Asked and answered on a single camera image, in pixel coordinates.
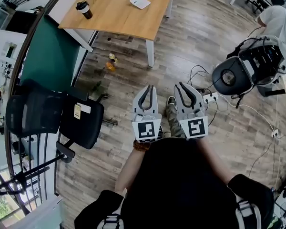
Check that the white power strip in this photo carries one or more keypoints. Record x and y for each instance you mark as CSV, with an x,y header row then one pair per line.
x,y
211,97

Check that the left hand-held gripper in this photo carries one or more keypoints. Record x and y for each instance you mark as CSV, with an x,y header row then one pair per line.
x,y
146,130

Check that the pale capped bottle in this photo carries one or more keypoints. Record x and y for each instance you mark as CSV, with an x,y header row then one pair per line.
x,y
113,57

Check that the person's right forearm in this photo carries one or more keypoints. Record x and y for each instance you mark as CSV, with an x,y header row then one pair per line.
x,y
214,161

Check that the dark curved railing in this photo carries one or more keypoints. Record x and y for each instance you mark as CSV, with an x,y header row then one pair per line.
x,y
26,44

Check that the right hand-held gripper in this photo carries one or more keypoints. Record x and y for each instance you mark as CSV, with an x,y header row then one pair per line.
x,y
195,128

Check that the person's left forearm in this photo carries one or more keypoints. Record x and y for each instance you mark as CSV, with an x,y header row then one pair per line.
x,y
131,168

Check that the black tripod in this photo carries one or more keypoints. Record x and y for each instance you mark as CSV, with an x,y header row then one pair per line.
x,y
26,174

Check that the orange bottle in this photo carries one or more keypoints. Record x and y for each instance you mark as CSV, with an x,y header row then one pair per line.
x,y
110,66

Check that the person's black shirt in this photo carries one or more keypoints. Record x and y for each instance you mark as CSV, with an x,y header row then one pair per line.
x,y
181,187

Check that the black office chair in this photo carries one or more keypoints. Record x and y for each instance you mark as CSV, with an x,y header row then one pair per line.
x,y
83,128

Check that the brown cup with black lid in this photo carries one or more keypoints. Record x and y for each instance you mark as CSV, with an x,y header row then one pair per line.
x,y
85,9

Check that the wooden table with white legs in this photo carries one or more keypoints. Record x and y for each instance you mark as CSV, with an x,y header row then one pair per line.
x,y
119,18

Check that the white card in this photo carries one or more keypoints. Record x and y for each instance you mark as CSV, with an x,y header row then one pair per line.
x,y
85,108

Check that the black round-seat chair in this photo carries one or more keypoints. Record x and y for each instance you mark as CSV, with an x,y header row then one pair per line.
x,y
231,77

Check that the person's camouflage trouser leg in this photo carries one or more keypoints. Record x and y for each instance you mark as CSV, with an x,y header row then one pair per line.
x,y
174,123

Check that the person's dark shoe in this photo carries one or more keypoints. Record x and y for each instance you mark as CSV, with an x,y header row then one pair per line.
x,y
171,100

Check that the white wall plug adapter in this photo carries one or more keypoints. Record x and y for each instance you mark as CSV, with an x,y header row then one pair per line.
x,y
275,133

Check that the green partition panel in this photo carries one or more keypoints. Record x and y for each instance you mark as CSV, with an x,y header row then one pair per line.
x,y
50,56

